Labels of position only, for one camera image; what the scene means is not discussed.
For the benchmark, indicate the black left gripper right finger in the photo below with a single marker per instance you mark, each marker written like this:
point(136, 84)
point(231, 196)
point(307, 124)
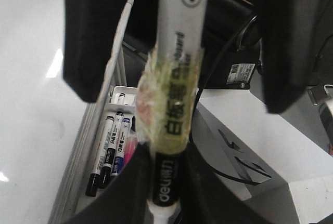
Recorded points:
point(204, 198)

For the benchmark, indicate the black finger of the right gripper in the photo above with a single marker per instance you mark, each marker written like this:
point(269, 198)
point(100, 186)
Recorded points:
point(292, 32)
point(89, 33)

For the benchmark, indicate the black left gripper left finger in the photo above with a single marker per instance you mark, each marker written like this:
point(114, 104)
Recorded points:
point(124, 199)

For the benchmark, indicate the black whiteboard marker with tape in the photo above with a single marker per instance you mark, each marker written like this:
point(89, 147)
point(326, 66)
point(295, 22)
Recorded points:
point(166, 95)

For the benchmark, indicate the black capped marker in tray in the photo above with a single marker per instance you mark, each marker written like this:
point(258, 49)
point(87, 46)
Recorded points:
point(93, 182)

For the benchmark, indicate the pink marker in tray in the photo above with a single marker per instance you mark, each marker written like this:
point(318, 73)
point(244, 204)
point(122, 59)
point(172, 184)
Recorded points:
point(130, 146)

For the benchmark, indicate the blue marker in tray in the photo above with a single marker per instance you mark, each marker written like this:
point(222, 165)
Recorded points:
point(119, 156)

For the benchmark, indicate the black device with label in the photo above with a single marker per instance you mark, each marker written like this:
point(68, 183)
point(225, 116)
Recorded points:
point(230, 40)

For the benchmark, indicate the white box with black logo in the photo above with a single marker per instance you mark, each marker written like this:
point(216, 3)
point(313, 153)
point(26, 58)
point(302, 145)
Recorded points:
point(269, 164)

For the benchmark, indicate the white marker tray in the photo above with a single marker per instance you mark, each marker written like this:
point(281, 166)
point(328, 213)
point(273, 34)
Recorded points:
point(122, 99)

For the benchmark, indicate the white whiteboard with aluminium frame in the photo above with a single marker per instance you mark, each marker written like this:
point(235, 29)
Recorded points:
point(46, 129)

